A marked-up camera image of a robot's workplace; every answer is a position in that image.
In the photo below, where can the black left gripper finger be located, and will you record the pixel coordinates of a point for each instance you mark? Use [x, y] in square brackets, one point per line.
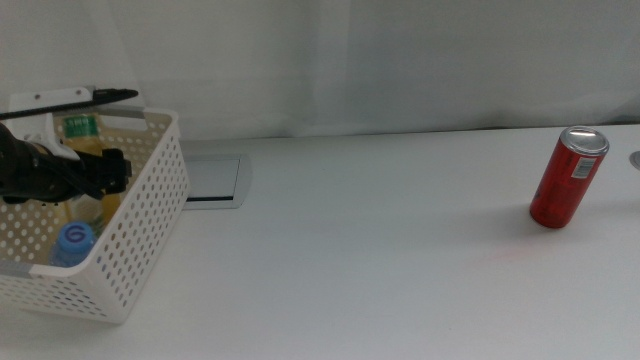
[116, 170]

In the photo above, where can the yellow tea bottle green label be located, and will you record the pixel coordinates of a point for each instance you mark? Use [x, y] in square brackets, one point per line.
[82, 127]

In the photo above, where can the clear water bottle blue cap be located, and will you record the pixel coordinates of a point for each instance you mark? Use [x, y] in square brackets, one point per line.
[72, 242]

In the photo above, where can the red drink can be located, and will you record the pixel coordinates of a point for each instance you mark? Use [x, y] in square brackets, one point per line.
[567, 180]

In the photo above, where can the white perforated plastic basket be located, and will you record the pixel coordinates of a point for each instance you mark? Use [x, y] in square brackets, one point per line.
[145, 225]

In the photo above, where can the white cloth backdrop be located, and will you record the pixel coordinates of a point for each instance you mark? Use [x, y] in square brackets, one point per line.
[450, 60]

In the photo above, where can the round silver table grommet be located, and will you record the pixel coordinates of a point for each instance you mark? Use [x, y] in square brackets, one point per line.
[635, 161]

